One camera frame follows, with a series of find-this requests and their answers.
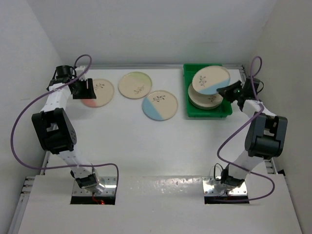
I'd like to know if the pink cream plate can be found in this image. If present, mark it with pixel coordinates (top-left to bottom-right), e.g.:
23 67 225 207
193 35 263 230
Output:
81 79 115 108
191 102 221 110

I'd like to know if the blue cream plate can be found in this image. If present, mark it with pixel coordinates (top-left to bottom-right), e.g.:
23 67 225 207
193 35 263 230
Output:
142 90 178 121
192 65 231 95

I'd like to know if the yellow cream plate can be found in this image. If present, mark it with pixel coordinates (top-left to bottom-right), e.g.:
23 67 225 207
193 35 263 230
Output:
188 84 223 107

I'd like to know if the pink cream plate front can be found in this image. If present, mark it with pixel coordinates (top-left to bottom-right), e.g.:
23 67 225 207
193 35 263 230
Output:
191 102 221 110

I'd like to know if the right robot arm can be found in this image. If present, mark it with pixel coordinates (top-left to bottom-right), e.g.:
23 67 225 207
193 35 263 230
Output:
217 79 288 188

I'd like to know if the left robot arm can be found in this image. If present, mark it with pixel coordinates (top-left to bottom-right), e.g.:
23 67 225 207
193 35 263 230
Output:
32 65 105 195

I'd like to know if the green plastic bin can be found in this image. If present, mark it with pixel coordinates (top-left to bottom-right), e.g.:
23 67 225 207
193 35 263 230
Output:
183 63 234 118

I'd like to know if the green cream plate rear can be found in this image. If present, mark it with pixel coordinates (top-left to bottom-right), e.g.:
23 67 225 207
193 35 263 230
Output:
118 72 153 99

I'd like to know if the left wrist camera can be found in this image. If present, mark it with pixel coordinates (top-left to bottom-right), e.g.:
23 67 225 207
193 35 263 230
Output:
73 66 86 80

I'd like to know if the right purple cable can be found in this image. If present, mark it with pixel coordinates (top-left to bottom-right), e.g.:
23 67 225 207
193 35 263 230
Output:
216 56 275 202

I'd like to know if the purple cable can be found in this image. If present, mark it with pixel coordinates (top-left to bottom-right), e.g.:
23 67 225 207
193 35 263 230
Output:
216 56 275 202
11 54 119 193

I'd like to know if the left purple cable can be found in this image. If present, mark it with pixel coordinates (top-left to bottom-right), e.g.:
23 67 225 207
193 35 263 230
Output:
11 54 119 193

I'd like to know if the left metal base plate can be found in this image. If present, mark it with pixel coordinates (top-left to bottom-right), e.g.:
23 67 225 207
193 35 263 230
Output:
72 176 117 196

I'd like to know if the metal base plate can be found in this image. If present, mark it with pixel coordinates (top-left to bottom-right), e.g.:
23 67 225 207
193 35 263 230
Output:
72 176 117 196
202 176 248 198

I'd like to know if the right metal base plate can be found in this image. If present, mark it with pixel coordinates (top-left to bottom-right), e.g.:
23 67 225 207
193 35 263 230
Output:
202 176 248 198

